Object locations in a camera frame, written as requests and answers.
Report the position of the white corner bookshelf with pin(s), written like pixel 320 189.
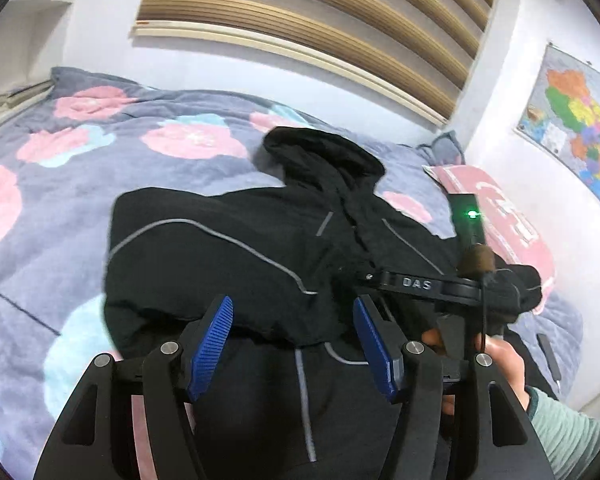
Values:
pixel 15 40

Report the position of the person's right hand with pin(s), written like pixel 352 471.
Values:
pixel 503 354

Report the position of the colourful wall map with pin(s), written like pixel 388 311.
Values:
pixel 562 115

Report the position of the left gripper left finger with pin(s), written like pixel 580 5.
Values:
pixel 93 437

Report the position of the light green sleeve forearm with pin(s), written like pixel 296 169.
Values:
pixel 570 439

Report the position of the pink pillow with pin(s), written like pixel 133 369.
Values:
pixel 508 231

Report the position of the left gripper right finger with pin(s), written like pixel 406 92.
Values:
pixel 492 435

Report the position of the black hooded jacket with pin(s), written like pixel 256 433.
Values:
pixel 292 396

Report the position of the grey floral bed blanket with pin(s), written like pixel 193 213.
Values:
pixel 63 163

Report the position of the striped brown window blind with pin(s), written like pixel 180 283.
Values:
pixel 417 53

